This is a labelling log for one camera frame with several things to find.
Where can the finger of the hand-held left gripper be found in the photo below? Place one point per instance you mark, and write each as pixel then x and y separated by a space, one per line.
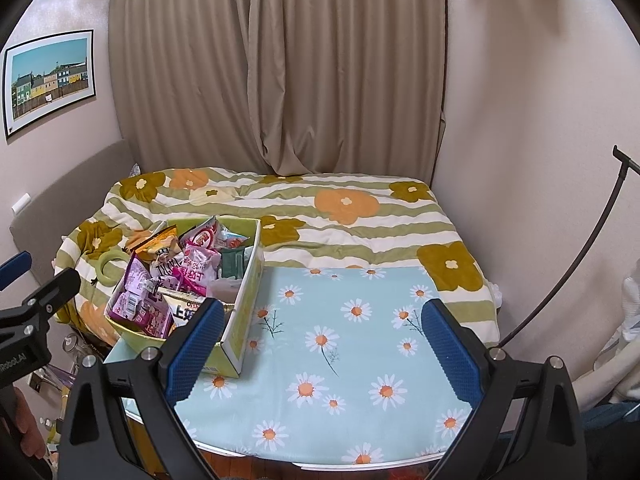
pixel 50 295
pixel 15 270

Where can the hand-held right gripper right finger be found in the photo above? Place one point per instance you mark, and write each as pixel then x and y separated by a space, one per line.
pixel 450 355

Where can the framed wall poster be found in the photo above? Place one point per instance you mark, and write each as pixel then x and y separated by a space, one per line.
pixel 50 85

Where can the large purple cartoon snack packet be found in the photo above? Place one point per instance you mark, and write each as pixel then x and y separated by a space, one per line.
pixel 145 316

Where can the person's left hand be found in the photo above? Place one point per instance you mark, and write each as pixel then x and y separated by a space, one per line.
pixel 26 417

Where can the dark green snack packet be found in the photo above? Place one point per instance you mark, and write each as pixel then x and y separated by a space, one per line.
pixel 232 265

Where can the beige curtain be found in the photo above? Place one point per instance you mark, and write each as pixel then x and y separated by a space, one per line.
pixel 280 70

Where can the pink striped snack packet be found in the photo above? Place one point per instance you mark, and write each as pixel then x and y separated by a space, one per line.
pixel 197 272

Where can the blue cloth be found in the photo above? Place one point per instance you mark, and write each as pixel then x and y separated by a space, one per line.
pixel 612 415

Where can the black curved rod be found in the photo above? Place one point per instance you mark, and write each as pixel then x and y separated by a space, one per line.
pixel 595 240

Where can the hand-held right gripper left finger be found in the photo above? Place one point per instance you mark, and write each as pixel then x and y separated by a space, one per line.
pixel 195 355

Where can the white cloth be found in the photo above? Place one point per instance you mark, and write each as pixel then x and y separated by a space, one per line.
pixel 615 350

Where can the white wall switch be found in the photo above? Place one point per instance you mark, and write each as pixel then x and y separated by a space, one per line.
pixel 21 203

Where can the beige black-print snack packet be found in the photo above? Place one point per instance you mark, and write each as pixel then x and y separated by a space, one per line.
pixel 182 312

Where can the floral striped blanket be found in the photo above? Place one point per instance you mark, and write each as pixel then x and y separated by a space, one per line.
pixel 350 240

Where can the green cardboard box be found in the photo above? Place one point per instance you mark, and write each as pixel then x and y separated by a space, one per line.
pixel 245 310

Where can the daisy print tablecloth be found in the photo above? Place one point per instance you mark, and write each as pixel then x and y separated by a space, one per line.
pixel 350 350

